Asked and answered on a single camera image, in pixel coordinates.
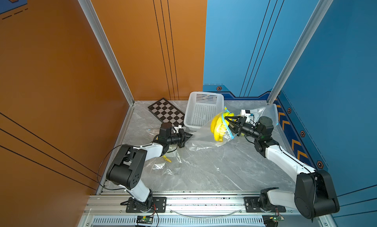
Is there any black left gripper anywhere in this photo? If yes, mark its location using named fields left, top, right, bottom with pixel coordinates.
left=166, top=129, right=195, bottom=148

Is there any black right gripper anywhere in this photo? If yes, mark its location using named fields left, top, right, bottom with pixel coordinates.
left=225, top=117, right=262, bottom=141

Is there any clear zip bag blue seal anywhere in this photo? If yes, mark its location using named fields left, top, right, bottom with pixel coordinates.
left=186, top=120, right=229, bottom=151

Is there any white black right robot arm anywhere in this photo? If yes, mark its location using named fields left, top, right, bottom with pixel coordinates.
left=225, top=116, right=340, bottom=220

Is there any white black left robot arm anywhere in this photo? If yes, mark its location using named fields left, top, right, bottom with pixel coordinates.
left=106, top=123, right=192, bottom=212

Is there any clear bag near left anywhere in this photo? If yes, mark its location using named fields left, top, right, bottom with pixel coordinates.
left=144, top=151, right=184, bottom=176

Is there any clear bag far right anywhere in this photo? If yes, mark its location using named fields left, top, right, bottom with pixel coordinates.
left=249, top=104, right=279, bottom=126

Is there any black white chessboard box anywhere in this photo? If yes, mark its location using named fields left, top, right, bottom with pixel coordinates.
left=148, top=98, right=185, bottom=127

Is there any white perforated plastic basket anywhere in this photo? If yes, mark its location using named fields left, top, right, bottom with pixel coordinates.
left=184, top=91, right=224, bottom=131

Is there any green circuit board left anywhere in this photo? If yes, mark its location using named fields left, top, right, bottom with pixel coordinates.
left=135, top=216, right=154, bottom=226

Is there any green circuit board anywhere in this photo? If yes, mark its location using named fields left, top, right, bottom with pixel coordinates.
left=135, top=216, right=154, bottom=226
left=270, top=215, right=285, bottom=223

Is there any green circuit board right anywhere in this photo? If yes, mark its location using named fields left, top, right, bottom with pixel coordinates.
left=270, top=215, right=285, bottom=223

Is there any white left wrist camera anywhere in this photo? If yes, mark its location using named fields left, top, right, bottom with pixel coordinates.
left=173, top=125, right=182, bottom=133

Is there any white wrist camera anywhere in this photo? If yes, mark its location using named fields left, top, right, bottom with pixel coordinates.
left=173, top=125, right=182, bottom=133
left=240, top=109, right=254, bottom=118

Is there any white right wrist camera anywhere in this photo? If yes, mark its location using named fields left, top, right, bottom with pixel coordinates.
left=240, top=109, right=254, bottom=118

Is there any aluminium front rail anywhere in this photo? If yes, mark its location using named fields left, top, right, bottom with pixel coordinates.
left=78, top=191, right=336, bottom=227

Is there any aluminium corner post right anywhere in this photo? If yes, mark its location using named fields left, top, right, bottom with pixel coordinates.
left=267, top=0, right=334, bottom=105

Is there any aluminium corner post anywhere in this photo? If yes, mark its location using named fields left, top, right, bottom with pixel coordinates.
left=78, top=0, right=135, bottom=106
left=267, top=0, right=334, bottom=105

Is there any aluminium corner post left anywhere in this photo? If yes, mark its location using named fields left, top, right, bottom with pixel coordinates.
left=78, top=0, right=135, bottom=106

